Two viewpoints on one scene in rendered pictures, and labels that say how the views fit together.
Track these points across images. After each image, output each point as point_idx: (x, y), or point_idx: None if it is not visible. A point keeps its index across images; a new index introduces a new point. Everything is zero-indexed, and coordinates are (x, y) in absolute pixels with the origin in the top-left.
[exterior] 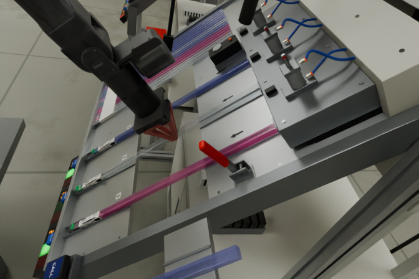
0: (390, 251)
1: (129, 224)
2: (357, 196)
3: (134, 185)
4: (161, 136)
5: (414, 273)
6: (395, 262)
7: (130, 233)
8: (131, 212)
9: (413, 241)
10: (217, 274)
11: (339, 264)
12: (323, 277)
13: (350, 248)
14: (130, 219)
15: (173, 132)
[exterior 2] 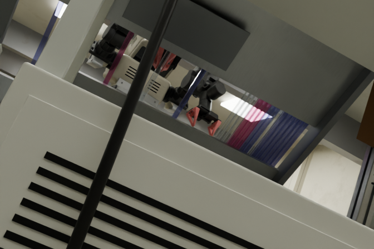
0: (109, 102)
1: (89, 75)
2: (275, 182)
3: (118, 90)
4: (153, 64)
5: (55, 27)
6: (80, 88)
7: (83, 74)
8: (98, 80)
9: (148, 43)
10: None
11: None
12: (58, 22)
13: None
14: (92, 77)
15: (157, 58)
